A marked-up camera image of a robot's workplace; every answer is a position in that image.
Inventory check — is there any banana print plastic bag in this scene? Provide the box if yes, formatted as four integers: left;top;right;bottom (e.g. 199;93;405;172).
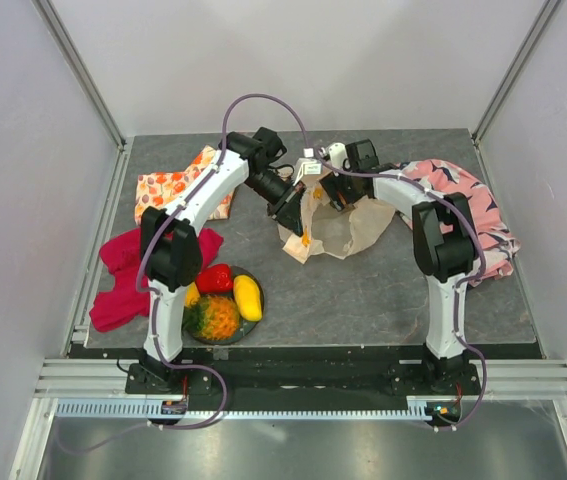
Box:
278;173;396;264

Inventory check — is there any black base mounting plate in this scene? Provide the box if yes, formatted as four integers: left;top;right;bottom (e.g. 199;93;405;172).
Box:
125;345;481;396

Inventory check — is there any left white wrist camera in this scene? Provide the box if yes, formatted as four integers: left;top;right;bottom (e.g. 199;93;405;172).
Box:
293;148;323;185

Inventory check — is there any slotted cable duct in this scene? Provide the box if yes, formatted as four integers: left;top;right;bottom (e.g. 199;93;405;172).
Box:
56;398;443;421

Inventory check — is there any red fake bell pepper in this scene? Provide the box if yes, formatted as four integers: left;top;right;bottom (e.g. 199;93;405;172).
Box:
195;264;233;294

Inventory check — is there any orange green fake mango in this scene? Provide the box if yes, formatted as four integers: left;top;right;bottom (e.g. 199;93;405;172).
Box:
184;283;201;308

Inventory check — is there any teal ceramic plate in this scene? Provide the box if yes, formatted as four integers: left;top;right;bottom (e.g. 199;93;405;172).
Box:
183;264;265;345

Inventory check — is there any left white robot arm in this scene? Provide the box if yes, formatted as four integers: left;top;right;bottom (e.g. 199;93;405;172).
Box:
140;127;305;393

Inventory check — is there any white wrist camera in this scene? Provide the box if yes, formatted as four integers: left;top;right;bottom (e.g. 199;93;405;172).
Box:
293;148;323;185
319;142;348;170

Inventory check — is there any pink patterned cloth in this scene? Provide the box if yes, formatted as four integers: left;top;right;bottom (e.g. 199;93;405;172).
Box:
399;159;521;287

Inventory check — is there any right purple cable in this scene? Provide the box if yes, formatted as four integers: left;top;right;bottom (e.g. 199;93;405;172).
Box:
315;147;489;434

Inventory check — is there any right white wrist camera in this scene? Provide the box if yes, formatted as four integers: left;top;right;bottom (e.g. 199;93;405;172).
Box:
319;142;348;170

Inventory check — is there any fake pineapple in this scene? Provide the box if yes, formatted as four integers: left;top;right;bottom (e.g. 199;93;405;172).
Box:
183;296;240;341

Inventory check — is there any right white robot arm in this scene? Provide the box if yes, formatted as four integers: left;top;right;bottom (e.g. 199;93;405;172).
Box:
316;140;485;394

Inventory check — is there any magenta red cloth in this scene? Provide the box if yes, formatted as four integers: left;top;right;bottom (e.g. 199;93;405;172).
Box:
88;227;225;333

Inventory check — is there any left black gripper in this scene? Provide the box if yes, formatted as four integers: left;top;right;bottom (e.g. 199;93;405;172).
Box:
244;169;307;238

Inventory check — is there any yellow fake mango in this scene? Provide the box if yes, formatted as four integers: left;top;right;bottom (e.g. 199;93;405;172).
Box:
233;275;263;322

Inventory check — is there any orange floral cloth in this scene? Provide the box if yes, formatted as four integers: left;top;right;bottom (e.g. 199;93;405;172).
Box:
134;145;217;226

